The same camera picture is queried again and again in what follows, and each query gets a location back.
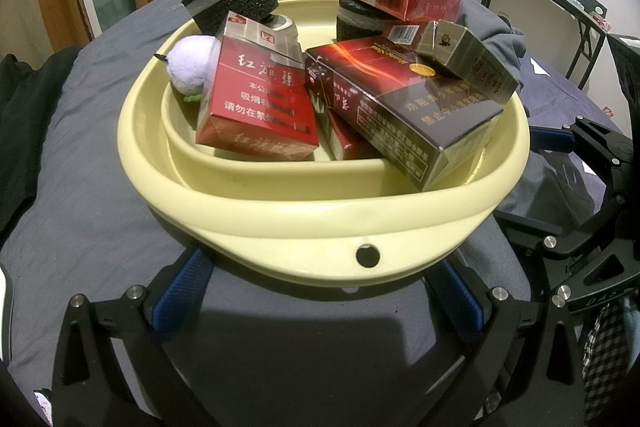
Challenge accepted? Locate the dark blue patterned bedsheet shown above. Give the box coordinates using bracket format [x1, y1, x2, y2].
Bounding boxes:
[517, 56, 623, 180]

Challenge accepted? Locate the black white checked cloth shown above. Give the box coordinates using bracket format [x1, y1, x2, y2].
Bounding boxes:
[581, 301, 632, 427]

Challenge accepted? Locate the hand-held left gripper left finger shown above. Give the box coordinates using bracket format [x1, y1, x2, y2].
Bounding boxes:
[52, 247, 221, 427]

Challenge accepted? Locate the black frame folding table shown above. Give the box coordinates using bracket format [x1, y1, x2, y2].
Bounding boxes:
[474, 0, 615, 94]

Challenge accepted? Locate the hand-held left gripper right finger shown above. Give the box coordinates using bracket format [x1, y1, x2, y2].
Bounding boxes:
[425, 257, 586, 427]

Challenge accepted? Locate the dark brown cigarette box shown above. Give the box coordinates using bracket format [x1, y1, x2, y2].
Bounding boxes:
[304, 35, 506, 193]

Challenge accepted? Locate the silver round gadget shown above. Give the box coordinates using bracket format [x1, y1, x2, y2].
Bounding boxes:
[262, 14, 301, 41]

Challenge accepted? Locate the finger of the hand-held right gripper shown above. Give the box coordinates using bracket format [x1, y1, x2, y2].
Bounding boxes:
[529, 117, 637, 208]
[494, 201, 629, 296]

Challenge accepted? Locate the gold brown cigarette pack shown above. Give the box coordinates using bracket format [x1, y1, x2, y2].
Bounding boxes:
[416, 19, 521, 104]

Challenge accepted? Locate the red and silver cigarette box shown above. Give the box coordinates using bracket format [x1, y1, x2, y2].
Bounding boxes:
[195, 11, 321, 164]

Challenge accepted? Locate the white plush ball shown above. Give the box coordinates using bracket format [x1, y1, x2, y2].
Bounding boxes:
[155, 34, 224, 105]

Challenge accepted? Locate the pale yellow plastic basin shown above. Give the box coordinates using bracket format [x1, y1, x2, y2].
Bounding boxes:
[117, 0, 531, 291]

